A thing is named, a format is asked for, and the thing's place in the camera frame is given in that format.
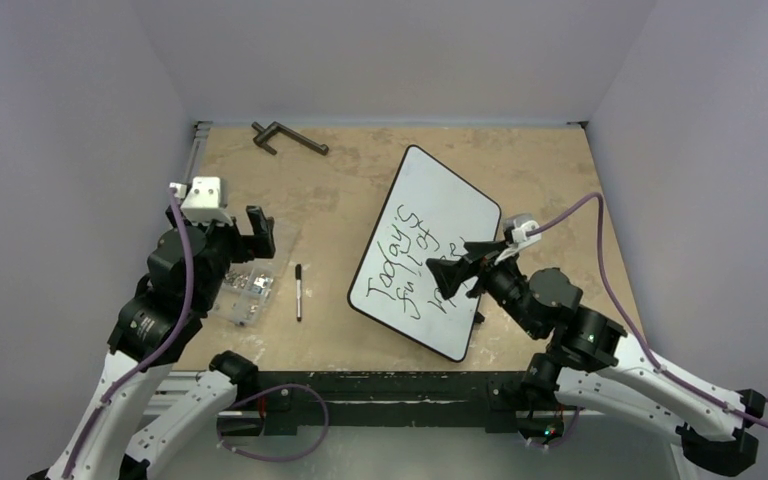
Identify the aluminium frame rail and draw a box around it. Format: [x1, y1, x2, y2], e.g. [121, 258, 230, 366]
[143, 371, 237, 417]

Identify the clear plastic screw box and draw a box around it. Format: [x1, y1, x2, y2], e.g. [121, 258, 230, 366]
[211, 221, 303, 329]

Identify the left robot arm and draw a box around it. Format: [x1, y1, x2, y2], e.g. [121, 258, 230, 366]
[32, 204, 276, 479]

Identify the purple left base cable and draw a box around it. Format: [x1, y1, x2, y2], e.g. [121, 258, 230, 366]
[216, 381, 330, 463]

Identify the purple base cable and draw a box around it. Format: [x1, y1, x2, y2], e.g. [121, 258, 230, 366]
[216, 381, 330, 463]
[526, 407, 584, 452]

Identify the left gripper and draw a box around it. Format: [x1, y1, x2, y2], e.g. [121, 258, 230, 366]
[170, 202, 274, 310]

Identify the white whiteboard marker pen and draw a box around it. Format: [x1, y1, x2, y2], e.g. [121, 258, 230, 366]
[295, 278, 304, 323]

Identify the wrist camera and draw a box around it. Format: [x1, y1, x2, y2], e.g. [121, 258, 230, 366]
[494, 213, 542, 264]
[168, 176, 234, 225]

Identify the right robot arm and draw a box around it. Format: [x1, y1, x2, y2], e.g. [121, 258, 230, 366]
[426, 242, 766, 477]

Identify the white whiteboard black frame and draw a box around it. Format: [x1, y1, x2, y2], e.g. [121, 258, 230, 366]
[347, 145, 501, 362]

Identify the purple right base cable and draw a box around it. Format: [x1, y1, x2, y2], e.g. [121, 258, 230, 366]
[526, 407, 584, 452]

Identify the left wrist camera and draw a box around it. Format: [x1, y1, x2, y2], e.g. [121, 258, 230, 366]
[168, 176, 234, 225]

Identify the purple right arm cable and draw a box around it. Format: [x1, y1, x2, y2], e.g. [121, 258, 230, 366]
[526, 192, 768, 440]

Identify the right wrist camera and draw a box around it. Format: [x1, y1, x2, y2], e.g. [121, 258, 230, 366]
[494, 213, 542, 264]

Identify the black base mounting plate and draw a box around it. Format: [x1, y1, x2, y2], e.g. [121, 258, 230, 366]
[216, 369, 588, 440]

